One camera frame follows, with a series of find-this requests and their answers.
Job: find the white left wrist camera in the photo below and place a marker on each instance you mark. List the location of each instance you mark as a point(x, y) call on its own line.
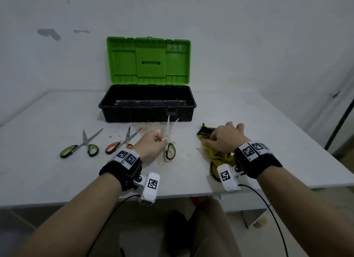
point(148, 196)

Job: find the person's legs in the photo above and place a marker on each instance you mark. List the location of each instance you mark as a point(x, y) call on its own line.
point(213, 232)

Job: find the white table leg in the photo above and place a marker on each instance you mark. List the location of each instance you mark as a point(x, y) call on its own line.
point(253, 216)

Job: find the person's left forearm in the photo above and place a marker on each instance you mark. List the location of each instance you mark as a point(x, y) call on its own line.
point(69, 218)

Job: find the person's right hand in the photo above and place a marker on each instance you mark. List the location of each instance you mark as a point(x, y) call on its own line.
point(226, 139)

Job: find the yellow cloth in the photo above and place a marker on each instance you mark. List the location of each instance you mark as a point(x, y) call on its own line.
point(218, 158)

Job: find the black metal pole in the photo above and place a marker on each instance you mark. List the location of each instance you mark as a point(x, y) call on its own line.
point(338, 125)

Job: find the person's left hand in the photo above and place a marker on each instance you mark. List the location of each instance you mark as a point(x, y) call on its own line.
point(149, 147)

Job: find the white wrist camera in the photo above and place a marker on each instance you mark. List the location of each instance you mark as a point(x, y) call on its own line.
point(148, 196)
point(231, 183)

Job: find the black right wristband with markers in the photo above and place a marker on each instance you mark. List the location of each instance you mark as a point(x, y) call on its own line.
point(262, 165)

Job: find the person's right forearm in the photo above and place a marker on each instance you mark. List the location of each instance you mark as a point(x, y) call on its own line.
point(309, 209)

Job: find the black left wristband with markers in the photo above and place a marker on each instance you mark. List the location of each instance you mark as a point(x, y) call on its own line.
point(119, 173)

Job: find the green lid black toolbox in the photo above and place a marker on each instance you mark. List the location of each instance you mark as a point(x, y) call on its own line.
point(149, 60)

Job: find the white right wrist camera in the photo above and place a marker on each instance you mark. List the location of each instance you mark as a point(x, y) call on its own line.
point(231, 183)

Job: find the black wristband with markers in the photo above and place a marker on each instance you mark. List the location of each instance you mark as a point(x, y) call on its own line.
point(262, 165)
point(119, 173)

